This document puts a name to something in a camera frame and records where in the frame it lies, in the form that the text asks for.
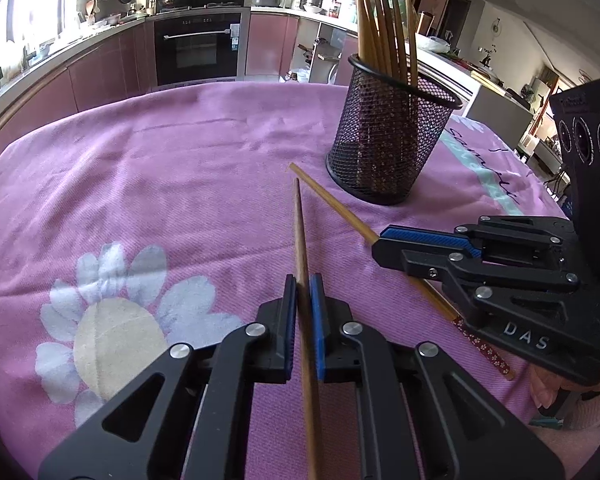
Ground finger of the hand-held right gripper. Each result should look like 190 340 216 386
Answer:
371 236 581 328
380 215 577 263

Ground person's right hand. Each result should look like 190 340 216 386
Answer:
530 366 563 411

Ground pink island cabinets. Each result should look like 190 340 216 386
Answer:
245 11 361 86

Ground wooden chopstick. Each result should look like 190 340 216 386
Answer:
291 177 326 480
287 162 516 381

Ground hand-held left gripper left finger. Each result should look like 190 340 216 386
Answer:
37 274 301 480

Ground black built-in oven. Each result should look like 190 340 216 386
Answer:
153 6 244 87

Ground pink kitchen base cabinets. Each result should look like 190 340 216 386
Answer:
0 19 157 161

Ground bunch of wooden chopsticks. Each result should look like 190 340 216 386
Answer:
349 0 422 85

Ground pink flower tablecloth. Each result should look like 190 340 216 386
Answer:
0 81 577 480

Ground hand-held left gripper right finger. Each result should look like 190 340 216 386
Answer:
309 273 566 480

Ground black mesh holder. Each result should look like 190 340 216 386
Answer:
325 53 464 206

